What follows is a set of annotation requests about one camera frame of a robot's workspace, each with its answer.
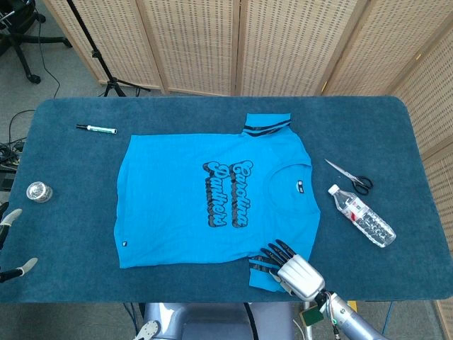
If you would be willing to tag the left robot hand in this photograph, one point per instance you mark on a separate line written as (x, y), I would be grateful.
(14, 214)

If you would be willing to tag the blue printed t-shirt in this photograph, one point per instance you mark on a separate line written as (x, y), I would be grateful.
(170, 198)

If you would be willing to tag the green circuit board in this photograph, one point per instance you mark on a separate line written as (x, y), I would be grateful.
(311, 316)

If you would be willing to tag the woven wooden folding screen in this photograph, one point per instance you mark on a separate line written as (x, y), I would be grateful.
(198, 42)

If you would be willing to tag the dark teal table cloth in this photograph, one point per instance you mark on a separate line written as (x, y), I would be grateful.
(70, 230)

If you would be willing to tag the green and white marker pen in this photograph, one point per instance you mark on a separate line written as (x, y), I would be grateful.
(99, 129)

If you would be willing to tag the black office chair base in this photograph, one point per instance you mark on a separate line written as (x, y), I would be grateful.
(23, 53)

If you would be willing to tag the clear plastic water bottle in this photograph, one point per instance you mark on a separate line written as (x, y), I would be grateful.
(368, 219)

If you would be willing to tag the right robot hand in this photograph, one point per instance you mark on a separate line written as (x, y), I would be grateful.
(301, 276)

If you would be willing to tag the black tripod stand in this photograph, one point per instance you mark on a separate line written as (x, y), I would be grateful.
(95, 54)

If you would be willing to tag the grey robot torso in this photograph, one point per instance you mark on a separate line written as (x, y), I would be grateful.
(212, 322)

